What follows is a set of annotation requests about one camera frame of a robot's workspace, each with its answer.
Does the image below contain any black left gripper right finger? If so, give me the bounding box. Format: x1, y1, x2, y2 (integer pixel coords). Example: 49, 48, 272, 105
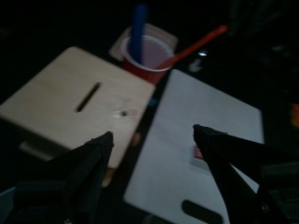
192, 124, 299, 224

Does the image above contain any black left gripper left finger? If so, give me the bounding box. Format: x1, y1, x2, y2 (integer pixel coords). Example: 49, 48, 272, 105
0, 130, 114, 224

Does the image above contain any salmon sushi toy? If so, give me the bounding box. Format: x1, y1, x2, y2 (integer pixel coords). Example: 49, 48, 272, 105
189, 144, 210, 172

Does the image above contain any white cutting board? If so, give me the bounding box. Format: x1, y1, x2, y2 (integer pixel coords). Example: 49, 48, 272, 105
122, 68, 266, 224

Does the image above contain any small teal object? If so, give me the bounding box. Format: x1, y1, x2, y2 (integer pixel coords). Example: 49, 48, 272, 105
146, 97, 158, 109

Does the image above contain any dark round shiny object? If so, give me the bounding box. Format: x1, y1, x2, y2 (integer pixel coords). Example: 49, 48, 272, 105
186, 49, 209, 74

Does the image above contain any red marker pen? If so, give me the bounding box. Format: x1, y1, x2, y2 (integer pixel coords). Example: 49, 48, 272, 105
154, 24, 229, 70

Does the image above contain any blue marker pen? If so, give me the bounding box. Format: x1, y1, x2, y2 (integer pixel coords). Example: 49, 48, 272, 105
126, 3, 149, 66

